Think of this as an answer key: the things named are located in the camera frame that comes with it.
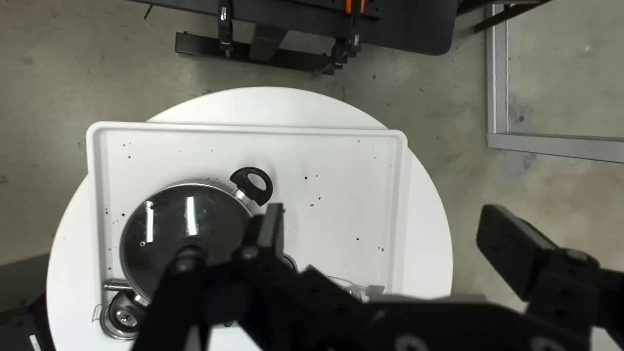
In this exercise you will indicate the black cooking pot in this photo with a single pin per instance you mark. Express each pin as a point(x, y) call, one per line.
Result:
point(251, 184)

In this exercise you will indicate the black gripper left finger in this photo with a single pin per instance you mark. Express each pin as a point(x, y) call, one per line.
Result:
point(263, 243)

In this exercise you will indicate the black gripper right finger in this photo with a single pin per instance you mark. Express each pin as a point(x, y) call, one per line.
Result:
point(517, 250)

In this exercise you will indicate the white plastic tray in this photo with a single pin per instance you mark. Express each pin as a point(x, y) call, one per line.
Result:
point(160, 186)

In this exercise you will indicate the round white table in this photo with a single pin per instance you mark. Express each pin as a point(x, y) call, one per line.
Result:
point(195, 295)

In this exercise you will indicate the glass pot lid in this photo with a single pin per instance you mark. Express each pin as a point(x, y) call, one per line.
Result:
point(175, 239)

